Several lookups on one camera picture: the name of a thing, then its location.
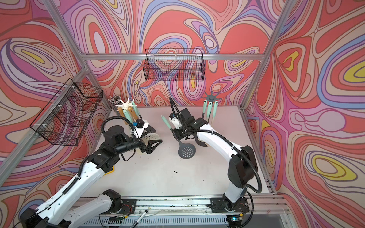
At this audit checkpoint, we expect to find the mint handle utensil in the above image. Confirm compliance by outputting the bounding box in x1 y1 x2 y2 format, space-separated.
161 115 196 159

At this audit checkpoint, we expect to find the grey slotted spoon mint handle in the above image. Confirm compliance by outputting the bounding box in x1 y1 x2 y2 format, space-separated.
202 99 208 119

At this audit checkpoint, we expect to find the dark grey utensil rack stand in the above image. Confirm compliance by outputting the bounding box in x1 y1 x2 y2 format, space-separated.
195 92 220 148

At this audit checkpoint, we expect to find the cream utensil rack stand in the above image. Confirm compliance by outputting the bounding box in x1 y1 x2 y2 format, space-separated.
115 97 137 114

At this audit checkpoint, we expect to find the black wire basket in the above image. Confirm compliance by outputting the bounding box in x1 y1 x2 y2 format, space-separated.
29 79 103 146
143 48 205 82

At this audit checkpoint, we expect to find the grey skimmer mint handle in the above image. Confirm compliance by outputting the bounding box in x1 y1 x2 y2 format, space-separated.
132 101 143 120

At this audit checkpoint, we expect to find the cream skimmer wooden handle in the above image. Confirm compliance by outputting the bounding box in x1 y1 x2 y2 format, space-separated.
131 113 160 144

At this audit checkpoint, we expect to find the black wire basket back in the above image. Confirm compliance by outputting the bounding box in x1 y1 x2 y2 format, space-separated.
143 48 205 82

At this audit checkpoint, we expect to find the cream slotted spoon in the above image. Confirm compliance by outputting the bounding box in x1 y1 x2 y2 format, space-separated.
117 106 125 117

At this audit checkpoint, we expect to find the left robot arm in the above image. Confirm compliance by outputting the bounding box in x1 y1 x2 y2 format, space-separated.
20 116 163 228

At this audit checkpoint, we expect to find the yellow calculator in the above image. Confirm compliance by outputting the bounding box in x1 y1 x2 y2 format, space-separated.
105 166 115 175

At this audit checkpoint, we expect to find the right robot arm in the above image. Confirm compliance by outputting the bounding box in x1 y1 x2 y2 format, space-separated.
164 98 262 212

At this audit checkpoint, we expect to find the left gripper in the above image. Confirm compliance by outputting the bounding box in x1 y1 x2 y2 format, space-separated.
114 137 162 156

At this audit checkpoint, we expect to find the cream skimmer mint handle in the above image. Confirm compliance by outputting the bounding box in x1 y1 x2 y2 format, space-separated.
123 110 134 123
206 102 213 122

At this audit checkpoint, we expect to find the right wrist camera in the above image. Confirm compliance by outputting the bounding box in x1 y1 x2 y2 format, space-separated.
169 113 182 129

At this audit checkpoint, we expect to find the pen holder cup with pens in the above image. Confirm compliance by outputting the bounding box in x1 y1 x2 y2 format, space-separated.
108 96 122 105

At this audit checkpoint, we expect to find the black wire basket left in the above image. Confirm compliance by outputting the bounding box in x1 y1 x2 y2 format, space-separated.
29 79 103 146

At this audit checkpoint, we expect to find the black marker pen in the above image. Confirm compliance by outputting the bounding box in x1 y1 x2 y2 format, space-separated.
135 210 148 225

